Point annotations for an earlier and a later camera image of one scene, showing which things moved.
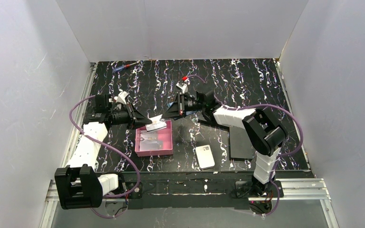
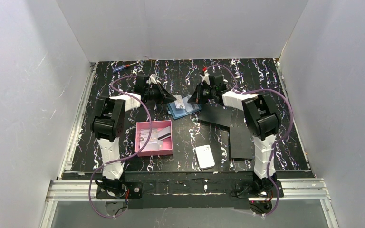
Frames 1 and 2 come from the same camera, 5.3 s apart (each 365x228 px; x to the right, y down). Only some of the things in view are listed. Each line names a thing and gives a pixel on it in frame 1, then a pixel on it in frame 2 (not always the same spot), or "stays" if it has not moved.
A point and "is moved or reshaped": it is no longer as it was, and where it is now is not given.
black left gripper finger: x=138 y=118 → x=167 y=98
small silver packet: x=149 y=137 stays
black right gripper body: x=181 y=105 → x=202 y=93
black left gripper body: x=132 y=113 → x=159 y=93
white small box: x=205 y=157 stays
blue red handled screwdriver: x=126 y=65 stays
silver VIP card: x=157 y=123 is moved or reshaped
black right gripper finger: x=173 y=111 → x=195 y=98
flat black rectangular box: x=240 y=147 stays
